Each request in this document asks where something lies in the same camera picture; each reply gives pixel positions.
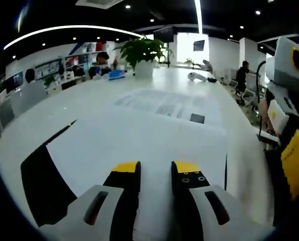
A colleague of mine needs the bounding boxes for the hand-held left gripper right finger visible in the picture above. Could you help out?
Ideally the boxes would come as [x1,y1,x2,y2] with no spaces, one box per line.
[171,160,274,241]

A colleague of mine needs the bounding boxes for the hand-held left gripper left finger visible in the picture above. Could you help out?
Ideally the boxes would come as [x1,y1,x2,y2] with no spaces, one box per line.
[39,160,141,241]

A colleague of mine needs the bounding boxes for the person's right hand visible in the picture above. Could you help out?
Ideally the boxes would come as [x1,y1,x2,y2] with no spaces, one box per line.
[258,99,275,134]

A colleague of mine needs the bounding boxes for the white office chair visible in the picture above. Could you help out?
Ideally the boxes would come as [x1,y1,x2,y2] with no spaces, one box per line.
[236,87,258,109]

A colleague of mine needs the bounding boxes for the black desk mat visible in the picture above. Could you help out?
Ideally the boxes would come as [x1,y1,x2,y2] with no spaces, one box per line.
[20,119,228,228]

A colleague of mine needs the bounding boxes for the small hanging screen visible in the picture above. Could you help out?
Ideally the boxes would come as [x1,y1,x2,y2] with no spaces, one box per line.
[193,39,206,52]

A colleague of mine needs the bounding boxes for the white handheld device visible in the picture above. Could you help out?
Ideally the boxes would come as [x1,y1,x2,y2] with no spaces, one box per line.
[187,71,208,82]

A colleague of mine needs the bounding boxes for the blue tissue box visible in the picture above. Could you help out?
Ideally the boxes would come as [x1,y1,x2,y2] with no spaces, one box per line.
[108,69,126,81]

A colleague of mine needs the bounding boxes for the hanging black screen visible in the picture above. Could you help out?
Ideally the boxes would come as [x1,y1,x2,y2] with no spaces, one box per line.
[153,26,175,43]

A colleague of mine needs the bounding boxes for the white plant pot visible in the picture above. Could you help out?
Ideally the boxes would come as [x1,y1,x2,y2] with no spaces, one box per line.
[133,60,155,79]

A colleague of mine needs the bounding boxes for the small green plant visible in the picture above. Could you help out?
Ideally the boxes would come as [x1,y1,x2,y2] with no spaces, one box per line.
[44,75,56,88]

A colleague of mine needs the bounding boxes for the green leafy plant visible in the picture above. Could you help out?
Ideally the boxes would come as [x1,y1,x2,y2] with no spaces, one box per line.
[113,36,175,71]

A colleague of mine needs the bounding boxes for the ceiling air vent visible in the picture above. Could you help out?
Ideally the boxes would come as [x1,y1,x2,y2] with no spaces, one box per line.
[75,0,125,10]

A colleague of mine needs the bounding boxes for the black cable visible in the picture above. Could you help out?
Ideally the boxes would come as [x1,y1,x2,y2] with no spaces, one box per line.
[255,60,267,138]

